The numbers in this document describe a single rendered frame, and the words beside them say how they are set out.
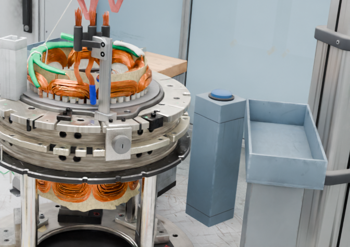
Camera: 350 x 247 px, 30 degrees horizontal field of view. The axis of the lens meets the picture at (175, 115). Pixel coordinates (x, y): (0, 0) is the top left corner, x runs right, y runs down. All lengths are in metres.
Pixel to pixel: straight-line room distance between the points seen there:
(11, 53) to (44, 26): 2.37
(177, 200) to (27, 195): 0.48
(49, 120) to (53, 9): 2.48
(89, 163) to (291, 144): 0.34
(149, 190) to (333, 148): 0.40
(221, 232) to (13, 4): 2.30
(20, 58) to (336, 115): 0.58
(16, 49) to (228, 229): 0.57
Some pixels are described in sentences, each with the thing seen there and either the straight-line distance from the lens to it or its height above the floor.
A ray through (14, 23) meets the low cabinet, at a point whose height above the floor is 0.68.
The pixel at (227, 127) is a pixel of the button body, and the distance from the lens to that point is 1.22.
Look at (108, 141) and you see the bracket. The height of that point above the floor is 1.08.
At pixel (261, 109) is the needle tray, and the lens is 1.15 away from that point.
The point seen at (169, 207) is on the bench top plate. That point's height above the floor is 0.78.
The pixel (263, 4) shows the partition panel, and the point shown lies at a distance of 3.30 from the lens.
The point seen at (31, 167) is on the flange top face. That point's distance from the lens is 0.94.
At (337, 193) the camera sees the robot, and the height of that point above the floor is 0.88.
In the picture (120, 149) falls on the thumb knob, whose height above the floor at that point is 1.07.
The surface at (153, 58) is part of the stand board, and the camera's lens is 1.35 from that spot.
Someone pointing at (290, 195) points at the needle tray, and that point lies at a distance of 1.03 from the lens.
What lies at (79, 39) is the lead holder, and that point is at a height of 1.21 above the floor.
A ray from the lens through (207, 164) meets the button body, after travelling 1.25.
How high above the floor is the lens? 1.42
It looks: 20 degrees down
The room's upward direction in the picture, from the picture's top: 4 degrees clockwise
